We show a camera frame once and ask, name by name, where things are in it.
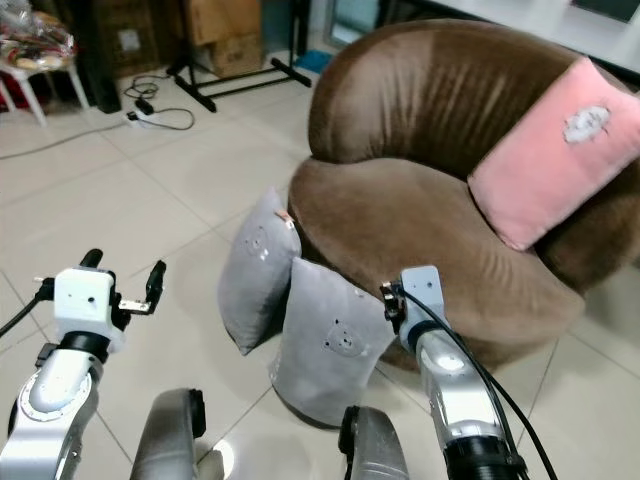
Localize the black floor cable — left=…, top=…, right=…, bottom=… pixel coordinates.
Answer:
left=123, top=75, right=197, bottom=133

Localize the grey robot leg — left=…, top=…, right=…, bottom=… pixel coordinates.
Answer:
left=130, top=388, right=208, bottom=480
left=337, top=405, right=411, bottom=480

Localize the cellophane wrapped gift basket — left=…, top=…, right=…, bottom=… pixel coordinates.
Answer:
left=0, top=0, right=77, bottom=71

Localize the grey right robot leg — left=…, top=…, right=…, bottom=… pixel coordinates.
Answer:
left=337, top=405, right=411, bottom=480

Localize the red bag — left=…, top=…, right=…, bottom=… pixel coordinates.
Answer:
left=0, top=72, right=23, bottom=113

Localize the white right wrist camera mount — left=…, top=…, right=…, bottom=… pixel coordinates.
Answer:
left=400, top=265, right=449, bottom=337

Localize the white window ledge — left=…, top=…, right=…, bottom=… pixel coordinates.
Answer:
left=438, top=0, right=640, bottom=63

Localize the small brown cardboard box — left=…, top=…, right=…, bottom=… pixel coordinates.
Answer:
left=205, top=35, right=267, bottom=80

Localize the black metal floor stand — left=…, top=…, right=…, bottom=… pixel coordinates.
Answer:
left=167, top=0, right=314, bottom=114

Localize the blue floor mat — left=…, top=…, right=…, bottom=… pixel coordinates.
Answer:
left=294, top=49, right=334, bottom=77

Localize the white plastic stool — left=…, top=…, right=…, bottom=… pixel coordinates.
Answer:
left=0, top=42, right=92, bottom=127

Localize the large brown cardboard box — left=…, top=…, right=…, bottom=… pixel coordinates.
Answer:
left=187, top=0, right=262, bottom=47

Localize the pink pillow with sheep patch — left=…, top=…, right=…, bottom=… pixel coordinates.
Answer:
left=468, top=56, right=640, bottom=251

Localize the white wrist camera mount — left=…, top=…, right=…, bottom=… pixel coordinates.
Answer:
left=52, top=267, right=117, bottom=334
left=400, top=265, right=449, bottom=337

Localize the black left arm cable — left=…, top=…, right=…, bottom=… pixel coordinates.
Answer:
left=0, top=280, right=57, bottom=337

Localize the grey floor cable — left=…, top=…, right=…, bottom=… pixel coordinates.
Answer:
left=0, top=116, right=131, bottom=161

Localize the brown velvet round sofa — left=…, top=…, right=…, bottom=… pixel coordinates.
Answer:
left=287, top=18, right=640, bottom=373

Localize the grey bear print pillow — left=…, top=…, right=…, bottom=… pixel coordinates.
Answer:
left=270, top=255, right=401, bottom=429
left=218, top=187, right=303, bottom=356

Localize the grey left robot leg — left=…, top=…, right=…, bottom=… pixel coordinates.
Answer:
left=130, top=388, right=208, bottom=480

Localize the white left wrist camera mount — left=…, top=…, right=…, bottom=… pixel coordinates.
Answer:
left=52, top=267, right=117, bottom=334

